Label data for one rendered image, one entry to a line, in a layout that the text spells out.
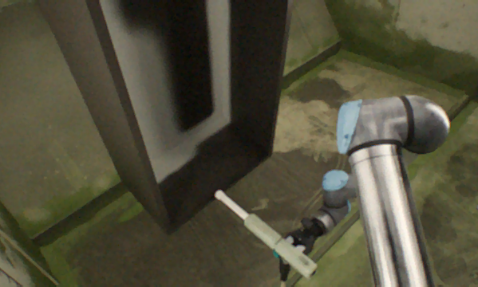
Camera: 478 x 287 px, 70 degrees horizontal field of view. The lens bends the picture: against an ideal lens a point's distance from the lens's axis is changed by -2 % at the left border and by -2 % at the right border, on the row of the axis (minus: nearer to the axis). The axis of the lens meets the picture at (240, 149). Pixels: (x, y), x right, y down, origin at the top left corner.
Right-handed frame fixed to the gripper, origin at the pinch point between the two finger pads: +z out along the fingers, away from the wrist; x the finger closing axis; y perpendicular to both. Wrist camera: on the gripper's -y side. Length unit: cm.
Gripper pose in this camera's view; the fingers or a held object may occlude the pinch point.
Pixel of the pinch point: (282, 255)
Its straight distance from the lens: 126.2
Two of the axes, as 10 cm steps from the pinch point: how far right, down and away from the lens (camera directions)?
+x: -6.9, -4.7, 5.5
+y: 0.0, 7.6, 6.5
